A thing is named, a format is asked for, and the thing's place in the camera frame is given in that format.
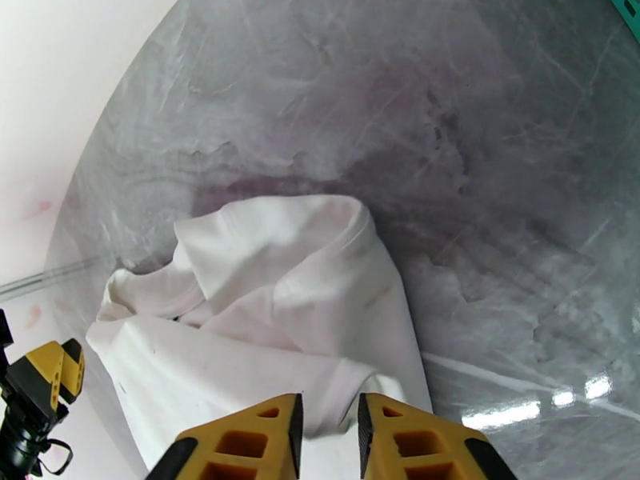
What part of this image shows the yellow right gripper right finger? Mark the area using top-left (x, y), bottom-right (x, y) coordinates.
top-left (357, 391), bottom-right (519, 480)

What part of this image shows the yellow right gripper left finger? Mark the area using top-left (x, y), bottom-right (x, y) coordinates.
top-left (143, 391), bottom-right (305, 480)

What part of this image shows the white t-shirt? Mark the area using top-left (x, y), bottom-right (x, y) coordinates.
top-left (85, 193), bottom-right (435, 480)

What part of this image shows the green plastic basket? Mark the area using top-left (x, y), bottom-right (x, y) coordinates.
top-left (606, 0), bottom-right (640, 43)

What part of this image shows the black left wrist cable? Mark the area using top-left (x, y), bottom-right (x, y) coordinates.
top-left (27, 437), bottom-right (74, 478)

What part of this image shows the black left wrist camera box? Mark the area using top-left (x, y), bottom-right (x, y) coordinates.
top-left (0, 308), bottom-right (14, 366)

